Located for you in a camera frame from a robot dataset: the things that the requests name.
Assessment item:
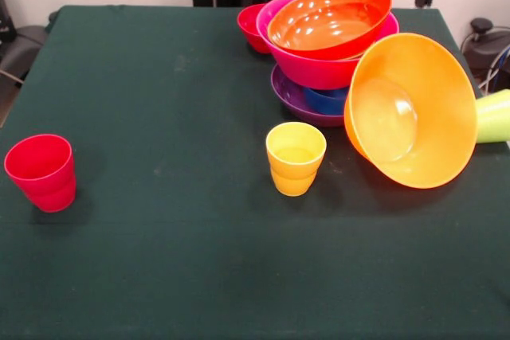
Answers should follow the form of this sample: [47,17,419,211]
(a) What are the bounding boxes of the dark green tablecloth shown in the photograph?
[0,4,510,340]

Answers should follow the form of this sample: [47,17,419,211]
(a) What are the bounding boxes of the red-orange bowl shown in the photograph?
[266,0,393,61]

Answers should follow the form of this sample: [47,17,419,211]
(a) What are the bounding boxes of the large pink bowl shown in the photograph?
[255,0,400,91]

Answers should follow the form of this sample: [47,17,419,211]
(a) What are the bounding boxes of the small red-pink bowl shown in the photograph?
[237,3,273,55]

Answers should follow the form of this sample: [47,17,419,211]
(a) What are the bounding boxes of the lime green cup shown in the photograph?
[475,88,510,145]

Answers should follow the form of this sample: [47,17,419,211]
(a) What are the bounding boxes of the yellow cup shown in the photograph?
[265,121,328,197]

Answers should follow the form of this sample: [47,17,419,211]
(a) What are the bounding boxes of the tangle of cables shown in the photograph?
[477,43,510,94]

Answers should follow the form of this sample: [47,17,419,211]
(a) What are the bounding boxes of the purple bowl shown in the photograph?
[270,64,346,128]

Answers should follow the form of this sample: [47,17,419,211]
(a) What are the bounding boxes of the large orange bowl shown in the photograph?
[343,32,478,190]

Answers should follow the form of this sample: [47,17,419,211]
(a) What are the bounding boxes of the small blue bowl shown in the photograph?
[303,85,350,115]

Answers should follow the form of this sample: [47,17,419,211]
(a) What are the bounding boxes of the red-pink cup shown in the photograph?
[3,134,77,213]

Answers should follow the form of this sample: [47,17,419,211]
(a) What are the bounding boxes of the black device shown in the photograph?
[0,0,17,42]

